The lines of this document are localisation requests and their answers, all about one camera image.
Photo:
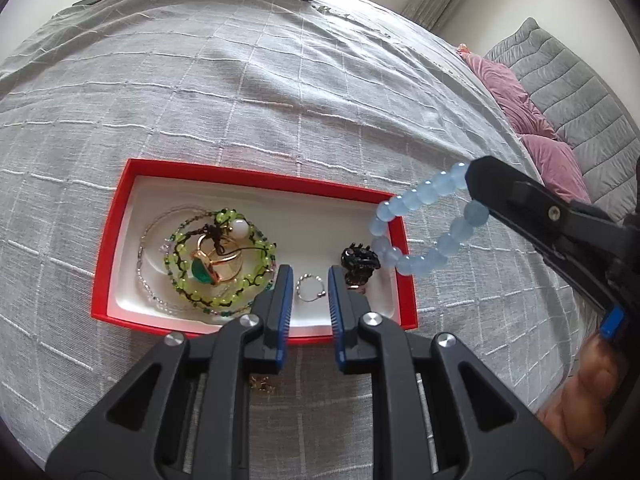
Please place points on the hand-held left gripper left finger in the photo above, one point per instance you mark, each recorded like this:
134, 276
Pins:
285, 305

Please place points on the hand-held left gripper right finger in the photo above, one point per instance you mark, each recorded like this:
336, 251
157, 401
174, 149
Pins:
335, 310

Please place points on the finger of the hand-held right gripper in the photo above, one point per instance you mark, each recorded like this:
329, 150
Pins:
500, 190

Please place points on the black claw hair clip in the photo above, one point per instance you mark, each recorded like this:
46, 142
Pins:
357, 260

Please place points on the gold earring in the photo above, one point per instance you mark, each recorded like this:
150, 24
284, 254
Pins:
262, 385

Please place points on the white round bead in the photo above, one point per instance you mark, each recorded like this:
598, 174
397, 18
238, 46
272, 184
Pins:
241, 230

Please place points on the red and white tray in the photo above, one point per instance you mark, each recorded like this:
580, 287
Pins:
105, 270

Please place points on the person's right hand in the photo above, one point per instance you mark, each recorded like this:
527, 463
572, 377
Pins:
595, 380

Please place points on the pink pillow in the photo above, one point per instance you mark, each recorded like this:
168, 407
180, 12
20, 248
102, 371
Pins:
500, 85
555, 160

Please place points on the grey quilted headboard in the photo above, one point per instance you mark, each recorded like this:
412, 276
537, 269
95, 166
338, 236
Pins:
575, 90

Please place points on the small orange object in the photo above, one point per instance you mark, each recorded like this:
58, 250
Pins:
462, 49

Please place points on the grey checked bedspread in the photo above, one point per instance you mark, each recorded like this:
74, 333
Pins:
300, 85

